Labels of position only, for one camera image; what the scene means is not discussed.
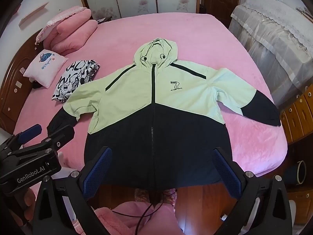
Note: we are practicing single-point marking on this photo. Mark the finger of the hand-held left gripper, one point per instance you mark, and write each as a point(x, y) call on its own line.
point(62, 134)
point(30, 131)

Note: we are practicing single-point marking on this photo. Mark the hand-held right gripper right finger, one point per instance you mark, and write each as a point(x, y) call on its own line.
point(226, 173)

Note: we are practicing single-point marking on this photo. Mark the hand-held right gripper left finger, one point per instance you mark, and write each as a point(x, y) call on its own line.
point(97, 171)

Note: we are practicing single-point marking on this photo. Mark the green and black hooded jacket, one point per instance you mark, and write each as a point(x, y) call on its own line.
point(171, 90)

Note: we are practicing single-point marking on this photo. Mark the person's left hand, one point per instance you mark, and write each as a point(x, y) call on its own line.
point(25, 205)

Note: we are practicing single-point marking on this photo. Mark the patterned fluffy slipper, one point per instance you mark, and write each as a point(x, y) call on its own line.
point(169, 193)
point(140, 194)

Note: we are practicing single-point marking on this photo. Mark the wooden headboard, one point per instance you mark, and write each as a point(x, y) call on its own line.
point(14, 83)

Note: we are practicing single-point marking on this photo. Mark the black and white printed cloth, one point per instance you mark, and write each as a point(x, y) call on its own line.
point(71, 83)

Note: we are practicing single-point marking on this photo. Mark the person's pink fluffy clothing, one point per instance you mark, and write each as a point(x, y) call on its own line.
point(137, 217)

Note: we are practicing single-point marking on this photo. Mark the dark round container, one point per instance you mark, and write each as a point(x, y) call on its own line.
point(294, 173)

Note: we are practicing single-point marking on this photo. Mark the wooden drawer cabinet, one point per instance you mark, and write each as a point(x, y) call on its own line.
point(298, 117)

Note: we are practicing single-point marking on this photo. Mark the pink frilled pillow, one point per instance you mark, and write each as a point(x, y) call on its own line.
point(56, 22)

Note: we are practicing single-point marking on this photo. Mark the pink bed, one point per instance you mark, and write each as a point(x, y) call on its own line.
point(195, 41)

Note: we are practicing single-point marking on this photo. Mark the white lace furniture cover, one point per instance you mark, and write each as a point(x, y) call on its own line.
point(269, 34)

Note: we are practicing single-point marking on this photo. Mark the wooden door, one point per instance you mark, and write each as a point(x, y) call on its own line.
point(220, 0)

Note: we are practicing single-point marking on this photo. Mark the wooden wall strip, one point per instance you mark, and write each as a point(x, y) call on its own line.
point(34, 13)

